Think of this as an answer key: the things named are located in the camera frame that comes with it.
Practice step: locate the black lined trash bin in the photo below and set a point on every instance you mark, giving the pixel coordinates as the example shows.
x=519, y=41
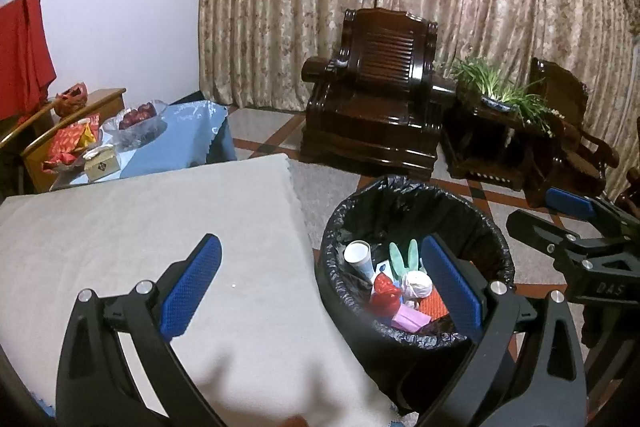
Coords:
x=400, y=202

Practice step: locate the blue coffee table cloth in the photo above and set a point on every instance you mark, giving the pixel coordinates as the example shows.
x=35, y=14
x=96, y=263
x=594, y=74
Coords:
x=185, y=142

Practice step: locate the glass plate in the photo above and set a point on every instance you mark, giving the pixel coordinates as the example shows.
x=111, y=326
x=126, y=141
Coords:
x=75, y=165

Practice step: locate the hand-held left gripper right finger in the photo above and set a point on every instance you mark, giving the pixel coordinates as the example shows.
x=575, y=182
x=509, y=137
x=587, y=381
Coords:
x=450, y=282

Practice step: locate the grey floor rug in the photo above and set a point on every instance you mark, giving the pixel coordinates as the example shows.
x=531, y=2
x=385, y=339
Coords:
x=325, y=187

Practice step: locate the gold tissue box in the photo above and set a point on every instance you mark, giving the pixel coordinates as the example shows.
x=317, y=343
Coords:
x=102, y=168

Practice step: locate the red cloth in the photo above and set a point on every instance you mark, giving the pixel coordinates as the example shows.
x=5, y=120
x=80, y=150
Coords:
x=25, y=57

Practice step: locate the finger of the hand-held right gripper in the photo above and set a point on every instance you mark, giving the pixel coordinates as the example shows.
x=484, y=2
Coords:
x=570, y=202
x=540, y=229

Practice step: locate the small red packet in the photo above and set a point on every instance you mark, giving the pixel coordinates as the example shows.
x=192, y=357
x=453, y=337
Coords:
x=94, y=121

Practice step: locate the red dotted snack packet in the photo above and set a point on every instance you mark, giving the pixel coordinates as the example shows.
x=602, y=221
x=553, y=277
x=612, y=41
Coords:
x=67, y=142

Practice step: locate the dark wooden armchair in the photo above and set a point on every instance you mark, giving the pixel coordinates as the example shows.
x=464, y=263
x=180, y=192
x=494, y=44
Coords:
x=560, y=92
x=385, y=57

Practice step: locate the green potted plant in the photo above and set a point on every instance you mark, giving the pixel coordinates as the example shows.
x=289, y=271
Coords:
x=480, y=74

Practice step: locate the beige tablecloth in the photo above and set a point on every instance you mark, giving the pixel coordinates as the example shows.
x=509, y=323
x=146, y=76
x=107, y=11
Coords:
x=150, y=207

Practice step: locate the red apple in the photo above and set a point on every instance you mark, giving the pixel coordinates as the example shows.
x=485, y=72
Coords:
x=146, y=109
x=129, y=119

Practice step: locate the green rubber glove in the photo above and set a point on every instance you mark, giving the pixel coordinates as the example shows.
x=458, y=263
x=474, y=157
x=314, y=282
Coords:
x=397, y=262

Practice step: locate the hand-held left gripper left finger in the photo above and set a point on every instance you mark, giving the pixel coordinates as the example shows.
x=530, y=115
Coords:
x=192, y=287

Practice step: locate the white knotted plastic bag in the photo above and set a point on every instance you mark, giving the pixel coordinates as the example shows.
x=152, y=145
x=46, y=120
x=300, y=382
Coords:
x=417, y=284

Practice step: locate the red gift bag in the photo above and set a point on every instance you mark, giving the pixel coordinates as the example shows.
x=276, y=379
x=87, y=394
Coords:
x=72, y=99

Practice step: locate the white paper cup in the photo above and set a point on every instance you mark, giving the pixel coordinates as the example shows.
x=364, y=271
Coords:
x=357, y=253

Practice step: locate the red plastic bag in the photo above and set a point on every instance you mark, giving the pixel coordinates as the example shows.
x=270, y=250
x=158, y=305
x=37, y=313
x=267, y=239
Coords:
x=385, y=294

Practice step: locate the glass fruit bowl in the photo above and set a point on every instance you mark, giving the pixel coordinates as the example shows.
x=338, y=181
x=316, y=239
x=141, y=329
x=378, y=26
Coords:
x=140, y=134

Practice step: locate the orange foam fruit net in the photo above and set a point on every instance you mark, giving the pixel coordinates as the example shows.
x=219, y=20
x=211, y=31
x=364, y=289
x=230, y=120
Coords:
x=434, y=304

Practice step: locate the pink plastic bag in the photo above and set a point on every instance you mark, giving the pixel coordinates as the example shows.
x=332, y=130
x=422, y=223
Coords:
x=412, y=318

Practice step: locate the dark wooden side table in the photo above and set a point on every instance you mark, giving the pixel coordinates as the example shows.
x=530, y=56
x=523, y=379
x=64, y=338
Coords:
x=480, y=147

